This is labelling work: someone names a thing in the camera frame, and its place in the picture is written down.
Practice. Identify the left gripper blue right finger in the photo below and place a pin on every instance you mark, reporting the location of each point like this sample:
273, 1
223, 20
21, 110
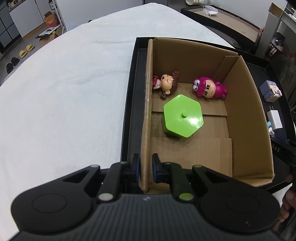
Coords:
175, 176

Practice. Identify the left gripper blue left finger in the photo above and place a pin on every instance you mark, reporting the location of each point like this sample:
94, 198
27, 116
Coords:
120, 178

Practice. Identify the green hexagonal box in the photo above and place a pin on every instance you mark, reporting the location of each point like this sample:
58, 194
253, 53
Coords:
182, 117

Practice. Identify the brown cardboard box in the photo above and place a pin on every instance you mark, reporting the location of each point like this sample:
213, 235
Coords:
234, 139

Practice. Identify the brown-haired doll figurine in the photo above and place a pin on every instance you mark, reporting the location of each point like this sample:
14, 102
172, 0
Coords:
167, 84

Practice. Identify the pink cartoon figurine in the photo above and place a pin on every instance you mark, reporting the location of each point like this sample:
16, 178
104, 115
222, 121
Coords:
208, 88

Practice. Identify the white usb charger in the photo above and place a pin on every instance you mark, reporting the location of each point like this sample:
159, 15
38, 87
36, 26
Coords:
274, 120

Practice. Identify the purple white cube charger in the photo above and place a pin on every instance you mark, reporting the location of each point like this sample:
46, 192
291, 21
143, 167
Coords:
270, 91

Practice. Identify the small blue red figurine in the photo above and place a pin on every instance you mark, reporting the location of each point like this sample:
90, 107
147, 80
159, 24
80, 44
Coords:
270, 128

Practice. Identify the person's right hand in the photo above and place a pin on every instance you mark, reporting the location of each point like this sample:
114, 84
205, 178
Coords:
288, 202

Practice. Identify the black shallow tray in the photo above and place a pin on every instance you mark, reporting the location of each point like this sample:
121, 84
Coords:
259, 68

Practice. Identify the black slippers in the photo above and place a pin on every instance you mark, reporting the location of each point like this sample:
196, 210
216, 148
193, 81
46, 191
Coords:
12, 64

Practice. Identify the yellow slippers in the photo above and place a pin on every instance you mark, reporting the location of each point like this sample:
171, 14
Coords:
24, 52

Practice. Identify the black brown side tray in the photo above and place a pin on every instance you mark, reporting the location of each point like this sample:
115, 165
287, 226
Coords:
237, 31

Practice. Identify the cardboard box on floor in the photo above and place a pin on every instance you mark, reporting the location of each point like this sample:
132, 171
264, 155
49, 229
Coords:
49, 34

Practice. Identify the white face mask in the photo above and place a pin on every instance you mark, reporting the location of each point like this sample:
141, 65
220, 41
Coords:
209, 10

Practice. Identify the white yellow can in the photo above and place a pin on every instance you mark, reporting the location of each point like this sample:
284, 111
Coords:
195, 2

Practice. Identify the orange box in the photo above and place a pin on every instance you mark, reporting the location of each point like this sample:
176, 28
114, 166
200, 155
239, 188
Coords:
51, 19

